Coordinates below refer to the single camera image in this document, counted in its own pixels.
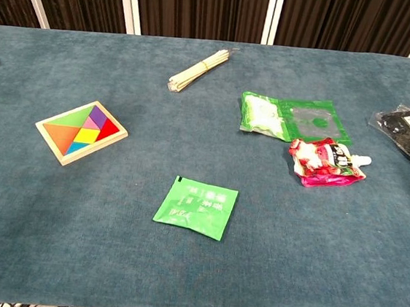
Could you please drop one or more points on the yellow square tangram piece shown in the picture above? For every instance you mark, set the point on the yellow square tangram piece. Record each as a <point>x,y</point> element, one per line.
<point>87,135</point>

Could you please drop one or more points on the green triangle tangram piece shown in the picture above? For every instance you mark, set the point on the green triangle tangram piece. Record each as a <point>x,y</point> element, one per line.
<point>71,119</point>

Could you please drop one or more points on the purple parallelogram tangram piece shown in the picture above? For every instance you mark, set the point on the purple parallelogram tangram piece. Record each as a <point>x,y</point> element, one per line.
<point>98,116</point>

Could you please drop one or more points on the orange triangle tangram piece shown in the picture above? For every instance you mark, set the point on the orange triangle tangram piece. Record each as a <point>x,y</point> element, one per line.
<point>62,135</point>

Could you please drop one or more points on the pink triangle tangram piece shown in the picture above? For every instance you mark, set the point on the pink triangle tangram piece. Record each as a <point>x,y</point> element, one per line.
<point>91,124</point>

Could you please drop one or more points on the red triangle tangram piece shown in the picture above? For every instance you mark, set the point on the red triangle tangram piece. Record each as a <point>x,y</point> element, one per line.
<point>109,130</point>

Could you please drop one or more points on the blue triangular puzzle piece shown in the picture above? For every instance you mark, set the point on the blue triangular puzzle piece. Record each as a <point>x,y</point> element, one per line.
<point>77,147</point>

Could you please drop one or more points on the wooden tangram tray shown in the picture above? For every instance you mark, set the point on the wooden tangram tray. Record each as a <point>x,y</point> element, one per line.
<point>119,135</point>

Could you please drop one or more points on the bundle of pale wooden sticks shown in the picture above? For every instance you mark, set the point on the bundle of pale wooden sticks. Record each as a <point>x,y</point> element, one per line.
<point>195,71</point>

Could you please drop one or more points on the yellow rubber band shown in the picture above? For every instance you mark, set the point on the yellow rubber band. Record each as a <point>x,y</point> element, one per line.
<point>205,65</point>

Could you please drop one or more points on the flat green sachet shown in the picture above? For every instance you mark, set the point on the flat green sachet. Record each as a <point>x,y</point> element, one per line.
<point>197,207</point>

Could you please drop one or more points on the green and white pouch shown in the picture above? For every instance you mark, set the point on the green and white pouch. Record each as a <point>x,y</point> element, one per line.
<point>289,118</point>

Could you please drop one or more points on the blue velvet tablecloth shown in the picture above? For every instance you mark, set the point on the blue velvet tablecloth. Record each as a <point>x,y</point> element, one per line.
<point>193,262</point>

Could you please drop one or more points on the red spouted drink pouch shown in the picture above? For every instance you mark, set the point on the red spouted drink pouch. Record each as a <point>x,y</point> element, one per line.
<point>325,162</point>

